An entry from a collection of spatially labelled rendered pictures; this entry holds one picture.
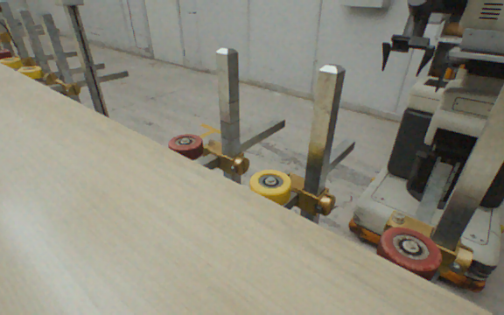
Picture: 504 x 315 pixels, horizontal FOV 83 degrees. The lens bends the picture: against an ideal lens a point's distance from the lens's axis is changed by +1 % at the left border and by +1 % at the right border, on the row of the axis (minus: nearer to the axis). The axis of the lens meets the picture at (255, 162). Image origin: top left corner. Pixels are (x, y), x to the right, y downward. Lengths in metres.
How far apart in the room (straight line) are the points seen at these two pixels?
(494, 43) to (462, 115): 0.26
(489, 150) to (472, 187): 0.06
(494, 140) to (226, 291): 0.40
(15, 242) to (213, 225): 0.28
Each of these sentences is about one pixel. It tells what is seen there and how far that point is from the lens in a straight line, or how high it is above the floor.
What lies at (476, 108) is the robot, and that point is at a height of 0.84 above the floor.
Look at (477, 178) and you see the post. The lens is 0.51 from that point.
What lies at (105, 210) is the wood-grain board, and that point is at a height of 0.90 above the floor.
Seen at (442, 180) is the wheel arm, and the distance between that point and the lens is 0.79.
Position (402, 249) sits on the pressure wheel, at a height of 0.90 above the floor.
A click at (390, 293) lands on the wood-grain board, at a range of 0.42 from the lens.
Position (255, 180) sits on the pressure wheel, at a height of 0.91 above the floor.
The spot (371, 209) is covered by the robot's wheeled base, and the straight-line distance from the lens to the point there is 1.58.
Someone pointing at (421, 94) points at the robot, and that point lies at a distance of 1.63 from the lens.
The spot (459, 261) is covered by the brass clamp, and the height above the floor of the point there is 0.84.
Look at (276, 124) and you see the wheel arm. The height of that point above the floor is 0.83.
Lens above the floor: 1.23
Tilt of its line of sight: 32 degrees down
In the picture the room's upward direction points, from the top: 1 degrees clockwise
